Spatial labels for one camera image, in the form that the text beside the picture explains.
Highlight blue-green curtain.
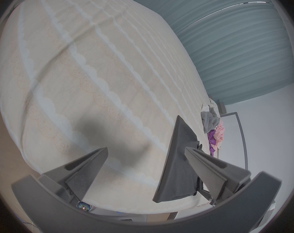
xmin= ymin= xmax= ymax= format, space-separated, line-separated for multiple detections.
xmin=176 ymin=2 xmax=294 ymax=105
xmin=115 ymin=0 xmax=270 ymax=34

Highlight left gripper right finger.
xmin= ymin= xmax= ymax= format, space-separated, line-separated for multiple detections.
xmin=184 ymin=147 xmax=252 ymax=201

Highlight purple garment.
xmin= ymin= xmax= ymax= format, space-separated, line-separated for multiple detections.
xmin=207 ymin=130 xmax=217 ymax=156

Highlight pink garment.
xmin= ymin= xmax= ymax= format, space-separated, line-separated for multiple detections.
xmin=214 ymin=123 xmax=225 ymax=148

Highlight grey garment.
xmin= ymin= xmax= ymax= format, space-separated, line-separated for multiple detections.
xmin=201 ymin=111 xmax=221 ymax=133

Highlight black T-shirt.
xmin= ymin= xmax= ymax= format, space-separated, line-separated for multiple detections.
xmin=152 ymin=115 xmax=204 ymax=203

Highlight bed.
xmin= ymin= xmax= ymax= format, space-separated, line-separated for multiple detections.
xmin=0 ymin=0 xmax=248 ymax=214

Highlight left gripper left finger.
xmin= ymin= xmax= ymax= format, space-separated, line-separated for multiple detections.
xmin=39 ymin=147 xmax=109 ymax=202

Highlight white garment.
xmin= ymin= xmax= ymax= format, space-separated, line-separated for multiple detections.
xmin=202 ymin=101 xmax=219 ymax=113

